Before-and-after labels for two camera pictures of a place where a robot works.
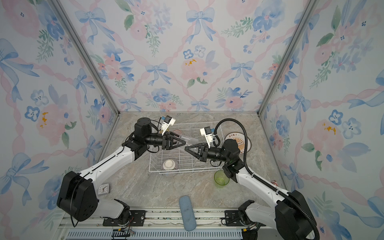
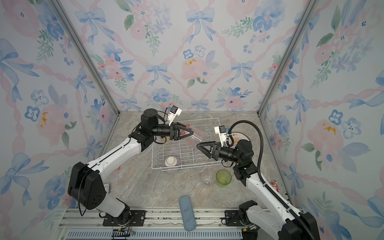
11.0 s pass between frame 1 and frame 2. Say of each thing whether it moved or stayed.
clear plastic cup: moved
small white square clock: stayed
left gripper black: moved
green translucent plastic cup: stayed
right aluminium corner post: stayed
